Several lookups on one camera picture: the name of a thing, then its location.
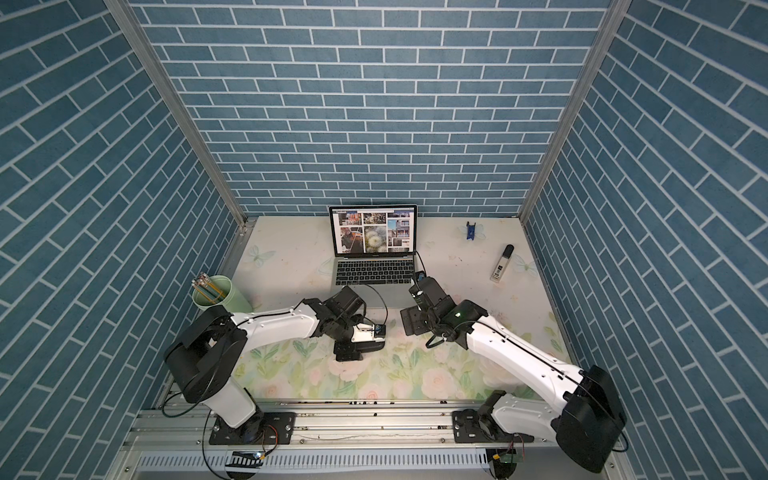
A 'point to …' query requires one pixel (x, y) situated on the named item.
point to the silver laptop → (373, 249)
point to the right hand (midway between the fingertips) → (420, 313)
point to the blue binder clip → (470, 231)
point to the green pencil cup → (233, 300)
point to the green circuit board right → (510, 458)
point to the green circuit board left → (245, 459)
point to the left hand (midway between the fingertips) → (366, 342)
